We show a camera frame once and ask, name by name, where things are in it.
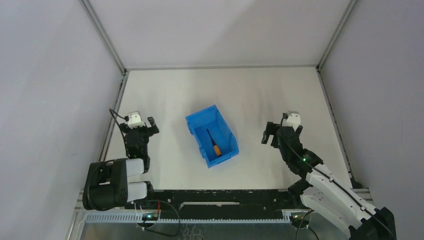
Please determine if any orange handled screwdriver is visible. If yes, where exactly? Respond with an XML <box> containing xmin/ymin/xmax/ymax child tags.
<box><xmin>206</xmin><ymin>129</ymin><xmax>222</xmax><ymax>157</ymax></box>

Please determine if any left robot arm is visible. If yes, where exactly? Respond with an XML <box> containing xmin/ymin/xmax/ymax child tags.
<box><xmin>82</xmin><ymin>116</ymin><xmax>160</xmax><ymax>211</ymax></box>

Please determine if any black mounting rail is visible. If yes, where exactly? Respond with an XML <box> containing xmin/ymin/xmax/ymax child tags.
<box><xmin>125</xmin><ymin>189</ymin><xmax>308</xmax><ymax>219</ymax></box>

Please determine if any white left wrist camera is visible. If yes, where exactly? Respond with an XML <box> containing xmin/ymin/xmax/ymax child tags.
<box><xmin>127</xmin><ymin>111</ymin><xmax>145</xmax><ymax>129</ymax></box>

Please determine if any black base cable loop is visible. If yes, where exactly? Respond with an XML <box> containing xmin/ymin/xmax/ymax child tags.
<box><xmin>134</xmin><ymin>199</ymin><xmax>182</xmax><ymax>238</ymax></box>

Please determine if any blue plastic storage bin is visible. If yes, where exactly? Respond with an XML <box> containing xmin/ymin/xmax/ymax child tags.
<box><xmin>185</xmin><ymin>105</ymin><xmax>240</xmax><ymax>168</ymax></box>

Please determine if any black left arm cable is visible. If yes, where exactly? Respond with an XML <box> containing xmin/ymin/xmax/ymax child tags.
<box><xmin>108</xmin><ymin>108</ymin><xmax>130</xmax><ymax>157</ymax></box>

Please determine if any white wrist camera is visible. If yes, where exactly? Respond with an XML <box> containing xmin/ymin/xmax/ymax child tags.
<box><xmin>282</xmin><ymin>111</ymin><xmax>301</xmax><ymax>131</ymax></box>
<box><xmin>127</xmin><ymin>111</ymin><xmax>145</xmax><ymax>129</ymax></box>

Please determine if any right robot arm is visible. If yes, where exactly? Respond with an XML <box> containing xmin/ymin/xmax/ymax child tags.
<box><xmin>261</xmin><ymin>121</ymin><xmax>397</xmax><ymax>240</ymax></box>

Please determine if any white slotted cable duct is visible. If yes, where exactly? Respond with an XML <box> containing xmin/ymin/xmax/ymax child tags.
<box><xmin>84</xmin><ymin>212</ymin><xmax>291</xmax><ymax>224</ymax></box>

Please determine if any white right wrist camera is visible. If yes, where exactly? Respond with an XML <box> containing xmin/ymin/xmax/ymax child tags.
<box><xmin>282</xmin><ymin>111</ymin><xmax>301</xmax><ymax>131</ymax></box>

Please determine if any small electronics board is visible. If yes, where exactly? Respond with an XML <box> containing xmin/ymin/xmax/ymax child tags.
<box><xmin>142</xmin><ymin>213</ymin><xmax>159</xmax><ymax>222</ymax></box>

